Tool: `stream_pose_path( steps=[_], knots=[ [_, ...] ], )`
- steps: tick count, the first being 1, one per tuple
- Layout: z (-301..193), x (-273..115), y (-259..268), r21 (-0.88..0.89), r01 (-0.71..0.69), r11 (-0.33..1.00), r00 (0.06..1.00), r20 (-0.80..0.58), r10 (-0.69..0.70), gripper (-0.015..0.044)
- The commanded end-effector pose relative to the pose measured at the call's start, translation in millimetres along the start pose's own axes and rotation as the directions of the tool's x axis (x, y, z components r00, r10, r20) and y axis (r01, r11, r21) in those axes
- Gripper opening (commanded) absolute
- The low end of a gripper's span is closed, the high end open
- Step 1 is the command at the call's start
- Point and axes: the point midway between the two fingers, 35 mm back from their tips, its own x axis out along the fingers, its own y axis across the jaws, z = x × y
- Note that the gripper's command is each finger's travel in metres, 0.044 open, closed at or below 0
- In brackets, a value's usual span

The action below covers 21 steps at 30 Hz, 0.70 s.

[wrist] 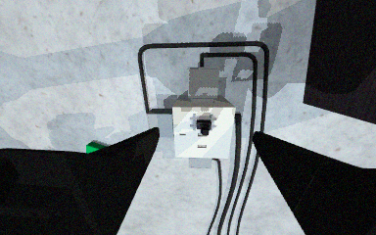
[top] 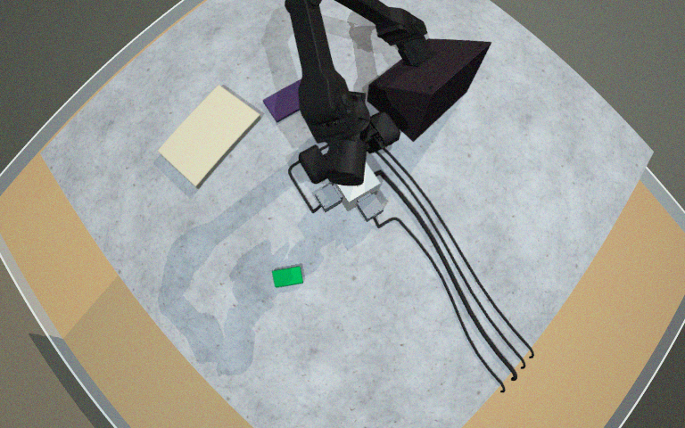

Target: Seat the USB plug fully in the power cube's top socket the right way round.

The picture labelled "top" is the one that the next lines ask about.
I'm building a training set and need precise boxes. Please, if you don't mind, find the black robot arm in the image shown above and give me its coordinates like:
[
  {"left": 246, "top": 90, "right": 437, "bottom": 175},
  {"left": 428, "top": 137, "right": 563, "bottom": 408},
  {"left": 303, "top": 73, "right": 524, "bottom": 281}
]
[{"left": 285, "top": 0, "right": 437, "bottom": 186}]

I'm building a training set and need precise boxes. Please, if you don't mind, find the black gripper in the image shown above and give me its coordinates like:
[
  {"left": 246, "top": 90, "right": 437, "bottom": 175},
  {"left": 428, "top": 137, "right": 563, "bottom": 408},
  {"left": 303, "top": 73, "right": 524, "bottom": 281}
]
[{"left": 299, "top": 111, "right": 400, "bottom": 184}]

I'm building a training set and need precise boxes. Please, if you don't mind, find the beige flat rectangular block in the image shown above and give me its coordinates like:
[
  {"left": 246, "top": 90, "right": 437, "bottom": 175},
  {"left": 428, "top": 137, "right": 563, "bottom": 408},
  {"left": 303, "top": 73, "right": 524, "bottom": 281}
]
[{"left": 158, "top": 85, "right": 261, "bottom": 189}]

